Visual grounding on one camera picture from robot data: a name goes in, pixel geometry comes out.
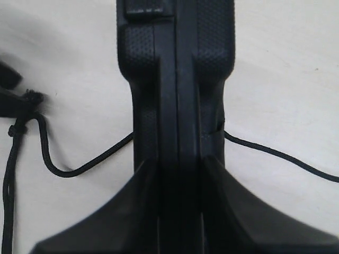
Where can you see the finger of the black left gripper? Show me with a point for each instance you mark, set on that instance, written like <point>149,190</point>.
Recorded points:
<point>10,78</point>
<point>14,106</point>

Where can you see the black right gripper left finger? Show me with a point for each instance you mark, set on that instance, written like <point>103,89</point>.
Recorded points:
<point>125,224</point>

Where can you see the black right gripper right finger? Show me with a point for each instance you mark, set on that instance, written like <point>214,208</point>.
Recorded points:
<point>236,221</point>

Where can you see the black plastic case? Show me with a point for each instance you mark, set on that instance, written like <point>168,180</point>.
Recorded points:
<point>176,56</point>

